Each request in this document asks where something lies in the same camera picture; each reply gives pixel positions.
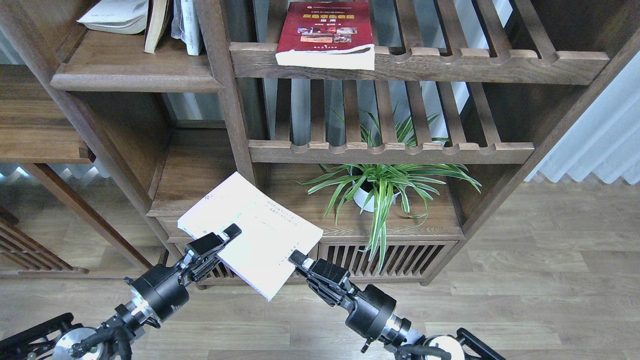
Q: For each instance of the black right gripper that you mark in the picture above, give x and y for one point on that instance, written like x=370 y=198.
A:
x=371 y=311

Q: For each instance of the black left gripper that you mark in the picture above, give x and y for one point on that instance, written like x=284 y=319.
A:
x=161 y=291

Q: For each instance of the white lavender book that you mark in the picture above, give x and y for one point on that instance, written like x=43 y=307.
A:
x=269 y=232

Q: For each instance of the yellow green book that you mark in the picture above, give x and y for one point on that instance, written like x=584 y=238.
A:
x=127 y=17

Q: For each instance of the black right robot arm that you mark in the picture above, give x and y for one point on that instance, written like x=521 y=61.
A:
x=413 y=345

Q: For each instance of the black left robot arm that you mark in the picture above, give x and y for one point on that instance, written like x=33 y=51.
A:
x=60 y=339

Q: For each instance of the white plant pot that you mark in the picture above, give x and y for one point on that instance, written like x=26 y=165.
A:
x=362 y=201

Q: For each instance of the dark wooden bookshelf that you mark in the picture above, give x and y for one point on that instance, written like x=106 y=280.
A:
x=451 y=84

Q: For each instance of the green spider plant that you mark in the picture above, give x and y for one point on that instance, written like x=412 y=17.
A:
x=386 y=182

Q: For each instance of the red cover book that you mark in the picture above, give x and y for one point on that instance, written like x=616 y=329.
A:
x=327 y=35

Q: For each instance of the tan upright book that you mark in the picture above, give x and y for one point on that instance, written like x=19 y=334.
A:
x=159 y=14

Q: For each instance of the white curtain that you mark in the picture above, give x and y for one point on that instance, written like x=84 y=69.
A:
x=604 y=144

